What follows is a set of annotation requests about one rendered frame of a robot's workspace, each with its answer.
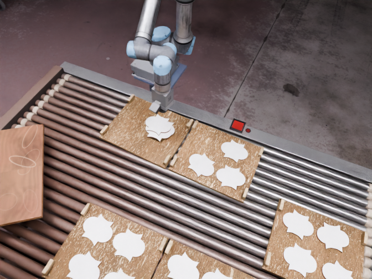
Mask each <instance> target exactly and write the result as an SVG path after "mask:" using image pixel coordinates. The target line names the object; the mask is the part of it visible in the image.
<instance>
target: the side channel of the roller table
mask: <svg viewBox="0 0 372 279"><path fill-rule="evenodd" d="M64 73H65V72H64V69H63V68H62V67H60V66H57V65H54V66H53V67H52V68H51V69H50V70H49V71H48V72H47V73H46V74H45V75H44V76H43V77H42V78H41V79H40V80H39V81H38V82H37V83H36V84H35V85H34V86H33V87H32V88H31V89H30V90H29V91H28V92H27V93H26V94H25V95H24V96H23V97H22V98H21V99H20V100H19V101H18V102H17V103H16V104H15V105H13V106H12V107H11V108H10V109H9V110H8V111H7V112H6V113H5V114H4V115H3V116H2V117H1V118H0V130H7V129H11V127H12V125H13V124H17V125H18V122H17V121H18V119H19V118H21V117H22V118H24V116H23V115H24V113H25V112H27V111H28V112H30V111H29V109H30V107H31V106H36V105H35V102H36V100H41V99H40V98H41V96H42V94H45V95H46V91H47V89H51V86H52V84H56V81H57V79H61V75H62V74H64Z"/></svg>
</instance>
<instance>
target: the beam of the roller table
mask: <svg viewBox="0 0 372 279"><path fill-rule="evenodd" d="M60 67H62V68H63V69H64V72H65V74H69V75H71V76H73V77H75V78H78V79H81V80H84V81H87V82H90V83H92V84H95V85H97V86H101V87H103V88H106V89H109V90H111V91H114V92H117V93H119V94H122V95H125V96H128V97H130V96H131V95H132V94H134V95H135V96H137V97H139V98H141V99H143V100H146V101H148V102H151V103H152V92H150V91H148V90H145V89H142V88H140V87H136V86H133V85H131V84H128V83H125V82H123V81H119V80H116V79H114V78H111V77H108V76H105V75H102V74H99V73H96V72H94V71H91V70H88V69H85V68H82V67H80V66H77V65H74V64H71V63H68V62H66V61H65V62H63V63H62V64H61V65H60ZM168 110H169V111H172V112H174V113H176V114H179V115H181V116H183V117H186V118H189V119H193V120H194V121H196V120H197V121H198V122H200V123H203V124H205V125H208V126H211V127H214V128H217V129H219V130H222V131H224V132H227V133H231V134H232V135H236V136H238V137H241V138H244V139H246V140H249V141H252V142H255V143H258V144H261V145H263V146H266V147H269V148H272V149H275V150H277V151H280V152H282V153H285V154H288V155H290V156H294V157H296V158H299V159H302V160H304V161H307V162H310V163H313V164H316V165H318V166H321V167H324V168H326V169H330V170H332V171H335V172H338V173H340V174H343V175H346V176H349V177H352V178H354V179H357V180H360V181H362V182H365V183H370V184H372V169H369V168H365V167H363V166H360V165H357V164H354V163H352V162H348V161H345V160H343V159H340V158H337V157H335V156H331V155H329V154H326V153H323V152H320V151H317V150H315V149H312V148H309V147H306V146H303V145H301V144H298V143H295V142H292V141H289V140H287V139H284V138H281V137H278V136H275V135H272V134H270V133H267V132H264V131H261V130H258V129H255V128H252V127H250V126H247V125H245V127H244V130H243V132H242V133H238V132H236V131H233V130H230V129H229V128H230V126H231V123H232V120H230V119H227V118H224V117H221V116H218V115H215V114H213V113H210V112H207V111H204V110H201V109H199V108H196V107H193V106H190V105H187V104H184V103H182V102H179V101H176V100H173V105H172V106H171V107H170V108H169V109H168ZM247 128H249V129H250V130H251V132H250V133H247V132H246V131H245V130H246V129H247Z"/></svg>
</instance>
